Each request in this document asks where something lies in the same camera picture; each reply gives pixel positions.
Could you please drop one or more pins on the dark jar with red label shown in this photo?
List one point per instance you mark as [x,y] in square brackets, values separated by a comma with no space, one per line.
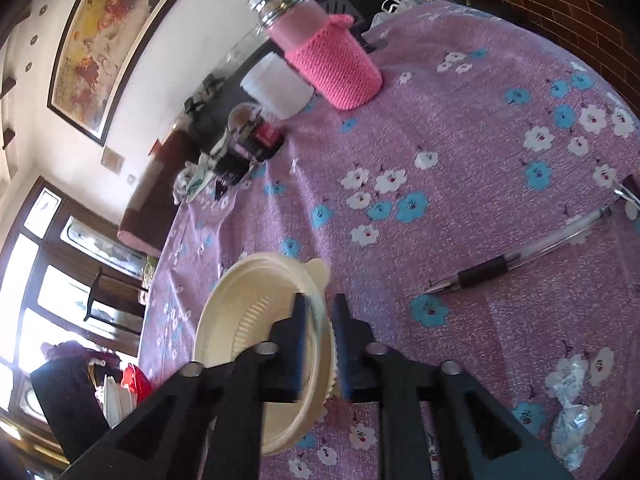
[262,137]

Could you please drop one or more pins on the wrapped white candy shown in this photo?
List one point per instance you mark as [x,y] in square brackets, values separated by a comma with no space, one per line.
[570,410]

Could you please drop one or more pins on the framed wall painting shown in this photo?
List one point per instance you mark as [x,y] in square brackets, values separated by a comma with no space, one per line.
[115,35]

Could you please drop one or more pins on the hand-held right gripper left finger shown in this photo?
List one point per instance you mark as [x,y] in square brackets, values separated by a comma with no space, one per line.
[300,360]

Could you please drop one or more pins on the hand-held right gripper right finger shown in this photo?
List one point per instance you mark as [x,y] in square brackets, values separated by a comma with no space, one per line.
[345,360]

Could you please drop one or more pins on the black power adapter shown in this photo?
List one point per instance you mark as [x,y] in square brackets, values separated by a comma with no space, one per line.
[230,167]

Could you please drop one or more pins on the small ribbed cream bowl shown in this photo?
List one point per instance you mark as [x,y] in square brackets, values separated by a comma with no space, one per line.
[265,325]

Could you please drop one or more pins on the large cream bowl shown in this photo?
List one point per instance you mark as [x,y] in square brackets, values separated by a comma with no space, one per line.
[235,285]

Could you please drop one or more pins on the large white bowl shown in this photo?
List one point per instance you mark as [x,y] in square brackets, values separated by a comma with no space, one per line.
[116,400]

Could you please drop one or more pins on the purple-framed eyeglasses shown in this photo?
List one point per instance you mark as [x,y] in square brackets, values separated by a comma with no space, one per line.
[630,195]

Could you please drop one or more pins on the pink bottle with knitted sleeve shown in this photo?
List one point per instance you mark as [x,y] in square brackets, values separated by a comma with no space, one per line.
[335,65]

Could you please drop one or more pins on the brown armchair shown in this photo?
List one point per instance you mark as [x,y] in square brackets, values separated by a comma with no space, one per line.
[155,200]

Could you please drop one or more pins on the white gloves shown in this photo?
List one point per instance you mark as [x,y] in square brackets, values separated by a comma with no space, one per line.
[192,180]

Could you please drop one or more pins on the large red plate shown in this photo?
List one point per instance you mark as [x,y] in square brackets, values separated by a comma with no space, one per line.
[136,385]

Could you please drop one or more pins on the clear pen with black grip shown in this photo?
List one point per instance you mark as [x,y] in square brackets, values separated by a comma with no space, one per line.
[525,252]

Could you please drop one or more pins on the dark wooden chair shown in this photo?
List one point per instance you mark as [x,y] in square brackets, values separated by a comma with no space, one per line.
[107,305]

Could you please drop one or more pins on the white plastic jar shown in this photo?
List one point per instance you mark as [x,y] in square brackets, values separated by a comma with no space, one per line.
[277,87]

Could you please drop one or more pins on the brown brick-pattern wooden panel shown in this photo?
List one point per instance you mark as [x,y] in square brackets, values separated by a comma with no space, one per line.
[560,15]

